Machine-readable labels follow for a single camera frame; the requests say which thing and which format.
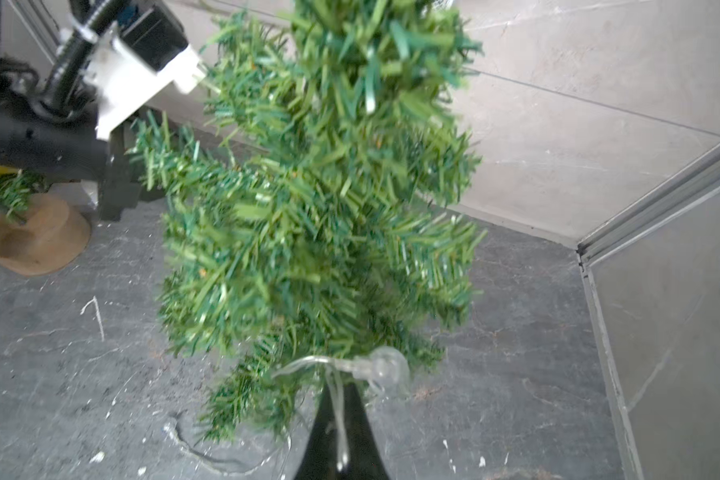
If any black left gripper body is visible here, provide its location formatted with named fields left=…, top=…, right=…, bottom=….
left=0, top=92, right=143, bottom=221

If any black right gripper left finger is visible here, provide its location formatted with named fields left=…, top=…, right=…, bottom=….
left=293, top=385, right=341, bottom=480

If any clear bulb string light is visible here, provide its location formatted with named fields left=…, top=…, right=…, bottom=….
left=161, top=344, right=412, bottom=478

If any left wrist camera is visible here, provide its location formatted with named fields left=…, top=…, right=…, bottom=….
left=83, top=1, right=207, bottom=141

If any small green christmas tree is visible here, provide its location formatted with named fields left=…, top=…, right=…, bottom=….
left=0, top=170, right=91, bottom=277
left=134, top=1, right=482, bottom=442

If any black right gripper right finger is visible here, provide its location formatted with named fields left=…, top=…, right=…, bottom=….
left=341, top=383, right=389, bottom=480

